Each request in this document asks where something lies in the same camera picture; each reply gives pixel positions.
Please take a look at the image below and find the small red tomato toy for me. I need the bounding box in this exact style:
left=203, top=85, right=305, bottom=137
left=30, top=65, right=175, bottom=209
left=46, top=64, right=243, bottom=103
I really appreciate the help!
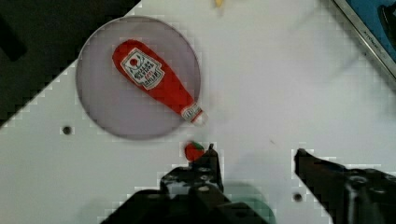
left=184, top=142, right=205, bottom=161

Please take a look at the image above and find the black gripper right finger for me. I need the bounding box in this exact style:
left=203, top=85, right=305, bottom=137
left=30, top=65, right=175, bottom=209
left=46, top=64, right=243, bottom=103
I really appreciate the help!
left=294, top=148, right=396, bottom=224

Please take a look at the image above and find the grey round plate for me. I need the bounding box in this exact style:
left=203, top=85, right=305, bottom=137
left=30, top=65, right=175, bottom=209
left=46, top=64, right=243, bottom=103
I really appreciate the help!
left=76, top=16, right=201, bottom=140

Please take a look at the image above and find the silver toaster oven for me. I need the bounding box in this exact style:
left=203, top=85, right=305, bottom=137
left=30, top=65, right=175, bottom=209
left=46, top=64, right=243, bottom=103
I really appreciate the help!
left=331, top=0, right=395, bottom=79

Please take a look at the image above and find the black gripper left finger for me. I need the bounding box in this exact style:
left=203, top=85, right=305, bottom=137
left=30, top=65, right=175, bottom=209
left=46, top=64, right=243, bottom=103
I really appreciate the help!
left=160, top=143, right=224, bottom=199

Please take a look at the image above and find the light green cup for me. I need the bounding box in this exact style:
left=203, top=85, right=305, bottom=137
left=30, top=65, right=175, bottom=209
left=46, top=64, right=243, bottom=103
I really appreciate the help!
left=224, top=182, right=277, bottom=224

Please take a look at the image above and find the red ketchup bottle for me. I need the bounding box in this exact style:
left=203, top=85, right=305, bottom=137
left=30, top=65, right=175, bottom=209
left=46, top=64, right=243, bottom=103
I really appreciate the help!
left=112, top=39, right=208, bottom=126

